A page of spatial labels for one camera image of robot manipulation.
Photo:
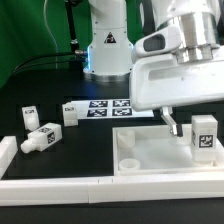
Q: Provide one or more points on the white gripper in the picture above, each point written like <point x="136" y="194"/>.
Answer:
<point x="160" y="82"/>

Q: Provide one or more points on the white square tabletop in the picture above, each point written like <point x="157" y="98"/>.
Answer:
<point x="144" y="150"/>

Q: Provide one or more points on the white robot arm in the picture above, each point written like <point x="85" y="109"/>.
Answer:
<point x="178" y="62"/>

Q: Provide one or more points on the white tag sheet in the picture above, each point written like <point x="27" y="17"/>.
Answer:
<point x="108" y="109"/>

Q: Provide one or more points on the white U-shaped fence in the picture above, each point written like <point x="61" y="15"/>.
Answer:
<point x="103" y="189"/>

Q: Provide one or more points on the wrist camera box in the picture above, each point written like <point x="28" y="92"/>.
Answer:
<point x="162" y="41"/>

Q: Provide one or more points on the black camera pole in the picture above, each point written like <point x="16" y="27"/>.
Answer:
<point x="76" y="63"/>

